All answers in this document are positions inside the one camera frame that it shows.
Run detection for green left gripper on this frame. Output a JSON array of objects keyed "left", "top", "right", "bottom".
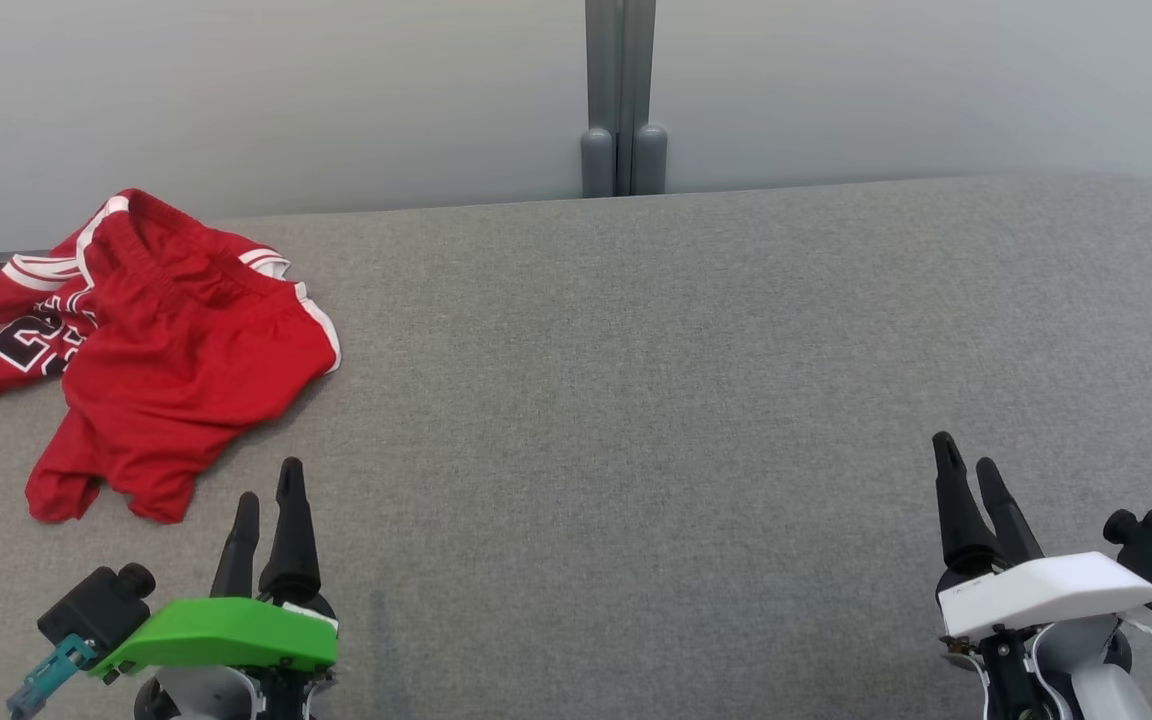
[{"left": 86, "top": 457, "right": 342, "bottom": 693}]

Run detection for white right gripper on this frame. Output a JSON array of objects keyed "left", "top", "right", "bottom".
[{"left": 933, "top": 432, "right": 1152, "bottom": 641}]

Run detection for red shorts white side stripes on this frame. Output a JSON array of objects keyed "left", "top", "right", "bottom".
[{"left": 24, "top": 188, "right": 343, "bottom": 526}]

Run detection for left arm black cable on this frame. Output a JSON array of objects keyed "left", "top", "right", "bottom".
[{"left": 6, "top": 635, "right": 97, "bottom": 719}]

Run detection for grey double partition post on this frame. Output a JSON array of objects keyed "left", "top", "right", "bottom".
[{"left": 581, "top": 0, "right": 669, "bottom": 198}]

